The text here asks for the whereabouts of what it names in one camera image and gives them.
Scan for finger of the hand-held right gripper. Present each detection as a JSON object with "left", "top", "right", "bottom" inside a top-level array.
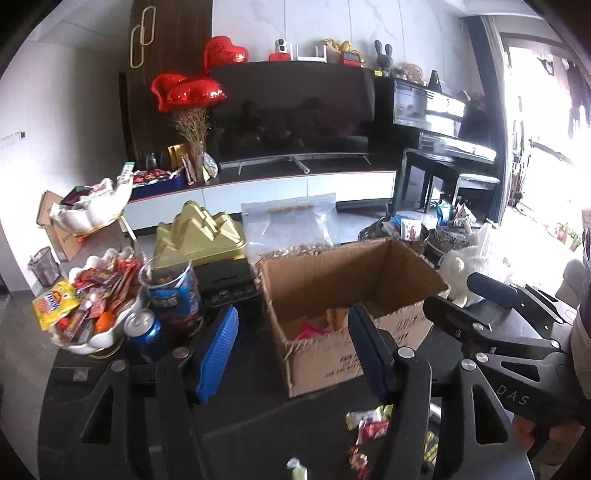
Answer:
[
  {"left": 422, "top": 295, "right": 568, "bottom": 365},
  {"left": 466, "top": 272, "right": 578, "bottom": 324}
]

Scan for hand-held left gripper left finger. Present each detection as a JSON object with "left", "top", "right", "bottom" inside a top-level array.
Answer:
[{"left": 81, "top": 305, "right": 239, "bottom": 480}]

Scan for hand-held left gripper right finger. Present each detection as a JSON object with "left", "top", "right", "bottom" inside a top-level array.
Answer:
[{"left": 347, "top": 304, "right": 527, "bottom": 480}]

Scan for black basket of snacks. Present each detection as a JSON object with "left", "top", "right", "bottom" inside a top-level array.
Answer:
[{"left": 360, "top": 215, "right": 431, "bottom": 256}]

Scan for blue tray of red snacks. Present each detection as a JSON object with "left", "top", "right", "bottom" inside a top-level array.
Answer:
[{"left": 130, "top": 168, "right": 186, "bottom": 191}]

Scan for person's right hand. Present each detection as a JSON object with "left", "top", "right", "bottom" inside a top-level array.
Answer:
[{"left": 512, "top": 418, "right": 591, "bottom": 467}]

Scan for white plush toy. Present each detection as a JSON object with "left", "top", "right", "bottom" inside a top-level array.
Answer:
[{"left": 438, "top": 244, "right": 491, "bottom": 308}]

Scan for orange snack packet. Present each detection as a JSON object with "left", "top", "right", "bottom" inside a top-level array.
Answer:
[{"left": 325, "top": 307, "right": 352, "bottom": 331}]

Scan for green white candy wrapper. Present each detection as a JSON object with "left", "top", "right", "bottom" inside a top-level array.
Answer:
[{"left": 346, "top": 406, "right": 393, "bottom": 431}]

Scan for pink snack packet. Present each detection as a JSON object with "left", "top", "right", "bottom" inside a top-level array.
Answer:
[{"left": 295, "top": 323, "right": 328, "bottom": 341}]

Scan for round patterned tin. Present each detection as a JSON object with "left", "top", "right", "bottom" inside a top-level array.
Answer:
[{"left": 425, "top": 203, "right": 485, "bottom": 265}]

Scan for blue snack canister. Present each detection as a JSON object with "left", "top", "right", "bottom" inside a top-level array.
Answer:
[{"left": 139, "top": 256, "right": 202, "bottom": 334}]

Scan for black plastic box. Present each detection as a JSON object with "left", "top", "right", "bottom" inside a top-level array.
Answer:
[{"left": 194, "top": 260, "right": 260, "bottom": 308}]

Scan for blue soda can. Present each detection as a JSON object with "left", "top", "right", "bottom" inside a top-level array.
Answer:
[{"left": 124, "top": 308, "right": 163, "bottom": 361}]

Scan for red candy packet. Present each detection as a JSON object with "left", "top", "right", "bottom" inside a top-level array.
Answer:
[{"left": 355, "top": 420, "right": 391, "bottom": 445}]

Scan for potted plants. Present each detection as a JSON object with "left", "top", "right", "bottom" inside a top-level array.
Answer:
[{"left": 553, "top": 220, "right": 583, "bottom": 251}]

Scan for large white shell bowl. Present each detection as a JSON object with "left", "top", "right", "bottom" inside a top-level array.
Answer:
[{"left": 51, "top": 247, "right": 149, "bottom": 356}]

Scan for yellow candy wrapper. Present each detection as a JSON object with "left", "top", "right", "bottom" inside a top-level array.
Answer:
[{"left": 422, "top": 431, "right": 440, "bottom": 463}]

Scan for golden ridged tray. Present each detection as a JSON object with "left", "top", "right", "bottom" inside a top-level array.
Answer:
[{"left": 154, "top": 200, "right": 247, "bottom": 268}]

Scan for pile of red snack packets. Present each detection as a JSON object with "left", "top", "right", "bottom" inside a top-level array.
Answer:
[{"left": 55, "top": 256, "right": 144, "bottom": 344}]

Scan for black piano bench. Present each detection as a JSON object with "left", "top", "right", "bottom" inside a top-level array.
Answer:
[{"left": 399, "top": 148, "right": 502, "bottom": 214}]

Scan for clear zip bag of nuts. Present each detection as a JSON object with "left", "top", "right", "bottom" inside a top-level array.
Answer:
[{"left": 241, "top": 193, "right": 341, "bottom": 267}]

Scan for yellow snack packet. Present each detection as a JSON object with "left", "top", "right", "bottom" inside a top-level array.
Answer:
[{"left": 32, "top": 281, "right": 82, "bottom": 331}]

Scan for dark curtain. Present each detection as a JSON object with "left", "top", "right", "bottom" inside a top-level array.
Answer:
[{"left": 478, "top": 16, "right": 511, "bottom": 224}]

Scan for white television cabinet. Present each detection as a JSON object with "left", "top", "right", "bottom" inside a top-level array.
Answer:
[{"left": 122, "top": 168, "right": 400, "bottom": 237}]

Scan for small white shell bowl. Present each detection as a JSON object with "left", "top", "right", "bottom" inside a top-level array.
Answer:
[{"left": 50, "top": 178, "right": 134, "bottom": 234}]

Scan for black upright piano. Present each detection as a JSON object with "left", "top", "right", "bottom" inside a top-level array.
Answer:
[{"left": 374, "top": 76, "right": 502, "bottom": 206}]

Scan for flat brown cardboard box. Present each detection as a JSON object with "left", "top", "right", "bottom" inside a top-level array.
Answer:
[{"left": 37, "top": 190, "right": 80, "bottom": 264}]

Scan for grey mesh waste bin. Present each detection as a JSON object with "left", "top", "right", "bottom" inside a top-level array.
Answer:
[{"left": 28, "top": 247, "right": 61, "bottom": 288}]

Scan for gold gift box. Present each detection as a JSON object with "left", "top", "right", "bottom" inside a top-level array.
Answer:
[{"left": 167, "top": 144, "right": 190, "bottom": 169}]

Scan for dried flowers in vase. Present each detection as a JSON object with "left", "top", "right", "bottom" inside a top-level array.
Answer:
[{"left": 168, "top": 108, "right": 212, "bottom": 184}]

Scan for black television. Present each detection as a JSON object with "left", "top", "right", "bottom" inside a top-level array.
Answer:
[{"left": 210, "top": 62, "right": 376, "bottom": 175}]

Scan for black bunny figure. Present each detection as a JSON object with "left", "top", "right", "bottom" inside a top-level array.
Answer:
[{"left": 374, "top": 40, "right": 394, "bottom": 77}]

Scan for red heart balloon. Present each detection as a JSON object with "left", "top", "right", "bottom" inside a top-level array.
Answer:
[
  {"left": 151, "top": 73, "right": 188, "bottom": 112},
  {"left": 166, "top": 78, "right": 227, "bottom": 110},
  {"left": 203, "top": 36, "right": 249, "bottom": 77}
]

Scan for white small rack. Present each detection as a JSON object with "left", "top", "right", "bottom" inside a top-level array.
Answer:
[{"left": 295, "top": 44, "right": 328, "bottom": 64}]

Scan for white security camera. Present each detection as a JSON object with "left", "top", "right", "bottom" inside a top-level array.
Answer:
[{"left": 269, "top": 38, "right": 293, "bottom": 62}]

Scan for gold wall ornament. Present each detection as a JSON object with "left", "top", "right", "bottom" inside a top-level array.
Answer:
[{"left": 129, "top": 7, "right": 158, "bottom": 70}]

